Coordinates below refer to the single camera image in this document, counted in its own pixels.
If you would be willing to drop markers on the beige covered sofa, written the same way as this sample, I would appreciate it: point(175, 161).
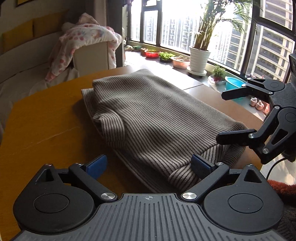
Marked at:
point(24, 68)

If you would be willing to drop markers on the pink small figurines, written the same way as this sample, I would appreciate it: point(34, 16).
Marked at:
point(256, 103)

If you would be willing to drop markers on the yellow cushion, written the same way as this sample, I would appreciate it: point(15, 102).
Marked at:
point(48, 24)
point(17, 36)

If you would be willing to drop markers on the green leafy tray plant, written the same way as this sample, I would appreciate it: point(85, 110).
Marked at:
point(165, 57)

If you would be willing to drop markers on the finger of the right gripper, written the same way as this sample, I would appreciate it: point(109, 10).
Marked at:
point(240, 137)
point(241, 92)

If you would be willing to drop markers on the small green potted plant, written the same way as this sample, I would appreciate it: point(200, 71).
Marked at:
point(218, 75)

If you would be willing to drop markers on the white ribbed plant pot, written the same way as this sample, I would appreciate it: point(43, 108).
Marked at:
point(198, 61)

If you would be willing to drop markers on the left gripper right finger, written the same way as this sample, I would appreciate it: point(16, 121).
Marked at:
point(210, 175)

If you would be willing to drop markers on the red bowl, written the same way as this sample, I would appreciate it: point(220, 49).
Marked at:
point(152, 54)

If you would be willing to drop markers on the brown striped knit sweater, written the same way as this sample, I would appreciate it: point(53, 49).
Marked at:
point(155, 128)

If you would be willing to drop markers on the pink rectangular planter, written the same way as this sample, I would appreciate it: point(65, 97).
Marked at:
point(180, 62)

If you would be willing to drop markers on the tall green palm plant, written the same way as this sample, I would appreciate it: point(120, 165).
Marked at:
point(233, 12)

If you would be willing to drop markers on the pink floral blanket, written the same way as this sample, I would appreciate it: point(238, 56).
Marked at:
point(86, 32)

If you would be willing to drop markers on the turquoise plastic basin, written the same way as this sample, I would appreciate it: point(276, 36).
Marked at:
point(232, 83)

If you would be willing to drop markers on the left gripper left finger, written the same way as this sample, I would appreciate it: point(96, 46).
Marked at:
point(84, 176)

